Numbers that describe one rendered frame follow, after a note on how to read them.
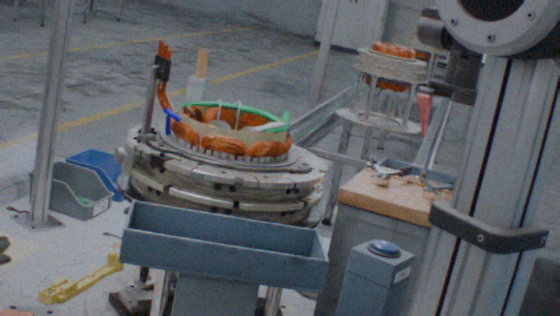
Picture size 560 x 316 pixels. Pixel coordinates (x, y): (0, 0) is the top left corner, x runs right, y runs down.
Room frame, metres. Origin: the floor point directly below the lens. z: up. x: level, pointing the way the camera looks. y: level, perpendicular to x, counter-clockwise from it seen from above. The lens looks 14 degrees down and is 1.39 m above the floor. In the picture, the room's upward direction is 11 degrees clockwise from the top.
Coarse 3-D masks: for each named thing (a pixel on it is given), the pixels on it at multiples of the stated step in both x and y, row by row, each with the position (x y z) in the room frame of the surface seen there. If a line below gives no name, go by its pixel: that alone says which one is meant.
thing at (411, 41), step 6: (408, 36) 5.44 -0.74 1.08; (414, 36) 5.39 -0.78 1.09; (408, 42) 5.43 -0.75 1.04; (414, 42) 5.38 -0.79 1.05; (408, 48) 5.44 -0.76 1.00; (420, 48) 5.35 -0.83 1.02; (426, 48) 5.36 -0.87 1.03; (432, 48) 5.36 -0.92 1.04; (432, 54) 5.37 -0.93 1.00; (438, 54) 5.55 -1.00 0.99; (432, 60) 5.38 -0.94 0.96; (432, 72) 5.55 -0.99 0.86; (426, 78) 5.38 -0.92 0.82; (432, 78) 5.54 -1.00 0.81
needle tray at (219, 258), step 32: (128, 224) 0.87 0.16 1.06; (160, 224) 0.95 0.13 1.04; (192, 224) 0.95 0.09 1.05; (224, 224) 0.96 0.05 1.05; (256, 224) 0.96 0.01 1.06; (128, 256) 0.84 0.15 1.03; (160, 256) 0.85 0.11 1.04; (192, 256) 0.85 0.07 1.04; (224, 256) 0.85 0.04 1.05; (256, 256) 0.86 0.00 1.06; (288, 256) 0.86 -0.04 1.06; (320, 256) 0.91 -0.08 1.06; (192, 288) 0.87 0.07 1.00; (224, 288) 0.87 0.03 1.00; (256, 288) 0.87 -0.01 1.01; (288, 288) 0.86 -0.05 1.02; (320, 288) 0.87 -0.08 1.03
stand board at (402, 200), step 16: (368, 176) 1.32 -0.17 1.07; (352, 192) 1.20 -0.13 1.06; (368, 192) 1.21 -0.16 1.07; (384, 192) 1.23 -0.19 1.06; (400, 192) 1.25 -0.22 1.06; (416, 192) 1.27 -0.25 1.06; (368, 208) 1.19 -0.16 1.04; (384, 208) 1.18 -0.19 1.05; (400, 208) 1.18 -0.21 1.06; (416, 208) 1.17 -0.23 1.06
